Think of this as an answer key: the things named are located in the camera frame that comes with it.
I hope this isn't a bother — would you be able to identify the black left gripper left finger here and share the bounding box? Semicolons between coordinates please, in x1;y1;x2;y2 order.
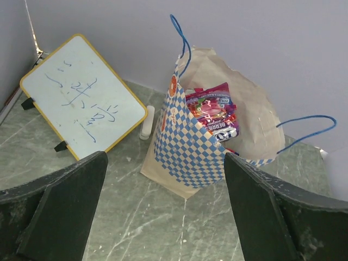
1;151;108;260

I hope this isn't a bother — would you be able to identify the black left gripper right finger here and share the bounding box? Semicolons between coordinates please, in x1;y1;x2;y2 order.
224;153;347;260

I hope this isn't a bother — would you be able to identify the checkered blue paper bag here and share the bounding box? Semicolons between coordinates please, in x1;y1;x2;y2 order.
140;14;338;200

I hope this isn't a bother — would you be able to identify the purple Fox's berries candy bag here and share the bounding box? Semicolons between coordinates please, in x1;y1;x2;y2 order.
186;82;239;141

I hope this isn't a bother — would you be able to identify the yellow framed whiteboard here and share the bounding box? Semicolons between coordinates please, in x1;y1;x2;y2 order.
20;34;147;160

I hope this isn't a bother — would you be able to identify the white marker eraser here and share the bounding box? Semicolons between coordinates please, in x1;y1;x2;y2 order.
139;105;155;140

